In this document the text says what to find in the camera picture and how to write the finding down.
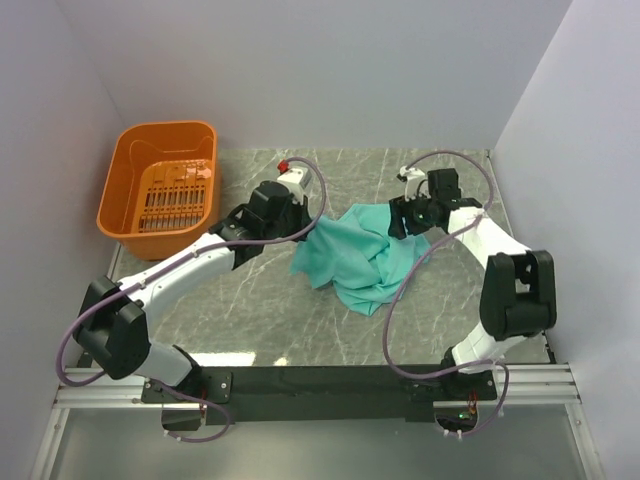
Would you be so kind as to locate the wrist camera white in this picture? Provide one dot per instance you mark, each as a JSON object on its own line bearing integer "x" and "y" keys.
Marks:
{"x": 413, "y": 179}
{"x": 296, "y": 179}

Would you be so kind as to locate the black base beam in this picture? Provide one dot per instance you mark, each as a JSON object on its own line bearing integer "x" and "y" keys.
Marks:
{"x": 361, "y": 392}

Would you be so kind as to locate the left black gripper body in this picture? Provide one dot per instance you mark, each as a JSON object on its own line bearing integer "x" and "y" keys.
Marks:
{"x": 293, "y": 219}

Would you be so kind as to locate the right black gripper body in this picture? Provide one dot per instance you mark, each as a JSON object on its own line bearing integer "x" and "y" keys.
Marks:
{"x": 417, "y": 214}

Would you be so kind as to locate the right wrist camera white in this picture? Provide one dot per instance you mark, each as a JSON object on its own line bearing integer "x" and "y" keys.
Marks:
{"x": 413, "y": 179}

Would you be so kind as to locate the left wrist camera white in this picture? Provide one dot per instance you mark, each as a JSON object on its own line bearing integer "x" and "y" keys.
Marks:
{"x": 296, "y": 179}

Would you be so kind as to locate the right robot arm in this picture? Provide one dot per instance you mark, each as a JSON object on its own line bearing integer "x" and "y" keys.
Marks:
{"x": 518, "y": 296}

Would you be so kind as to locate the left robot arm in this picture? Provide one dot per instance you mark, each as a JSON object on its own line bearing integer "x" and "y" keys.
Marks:
{"x": 244, "y": 233}

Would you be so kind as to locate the aluminium rail frame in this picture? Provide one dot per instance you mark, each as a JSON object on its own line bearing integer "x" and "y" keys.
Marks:
{"x": 100, "y": 390}

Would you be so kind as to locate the teal t shirt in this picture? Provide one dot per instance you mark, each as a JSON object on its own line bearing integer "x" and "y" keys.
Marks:
{"x": 356, "y": 255}

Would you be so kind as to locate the orange plastic basket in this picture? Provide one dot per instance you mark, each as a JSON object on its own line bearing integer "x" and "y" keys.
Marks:
{"x": 162, "y": 189}

